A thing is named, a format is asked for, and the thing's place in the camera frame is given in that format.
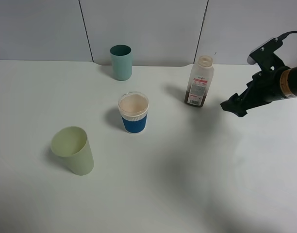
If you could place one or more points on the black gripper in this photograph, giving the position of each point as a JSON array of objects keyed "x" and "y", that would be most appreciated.
[{"x": 266, "y": 85}]

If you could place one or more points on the clear plastic drink bottle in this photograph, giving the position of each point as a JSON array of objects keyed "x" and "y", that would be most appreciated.
[{"x": 199, "y": 81}]

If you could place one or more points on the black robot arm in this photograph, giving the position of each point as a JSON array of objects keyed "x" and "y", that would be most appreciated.
[{"x": 288, "y": 84}]

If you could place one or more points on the glass cup blue sleeve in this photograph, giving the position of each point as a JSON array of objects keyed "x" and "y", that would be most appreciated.
[{"x": 133, "y": 108}]

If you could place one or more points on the teal plastic cup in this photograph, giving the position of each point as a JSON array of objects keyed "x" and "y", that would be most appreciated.
[{"x": 121, "y": 59}]

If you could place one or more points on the light green plastic cup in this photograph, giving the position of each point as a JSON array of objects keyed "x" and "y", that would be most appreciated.
[{"x": 72, "y": 146}]

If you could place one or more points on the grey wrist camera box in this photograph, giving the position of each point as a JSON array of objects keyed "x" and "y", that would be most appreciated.
[{"x": 264, "y": 51}]

